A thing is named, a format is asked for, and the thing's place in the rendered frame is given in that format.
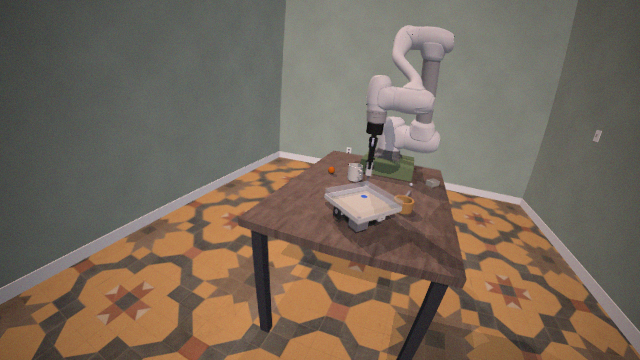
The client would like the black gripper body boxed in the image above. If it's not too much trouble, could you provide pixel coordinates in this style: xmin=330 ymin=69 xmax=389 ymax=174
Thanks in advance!
xmin=366 ymin=122 xmax=384 ymax=142

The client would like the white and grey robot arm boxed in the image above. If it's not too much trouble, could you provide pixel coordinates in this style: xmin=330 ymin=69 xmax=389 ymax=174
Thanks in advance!
xmin=366 ymin=25 xmax=454 ymax=162

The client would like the white ceramic mug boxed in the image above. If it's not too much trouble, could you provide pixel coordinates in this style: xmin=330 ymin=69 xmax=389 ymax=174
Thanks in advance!
xmin=347 ymin=163 xmax=363 ymax=182

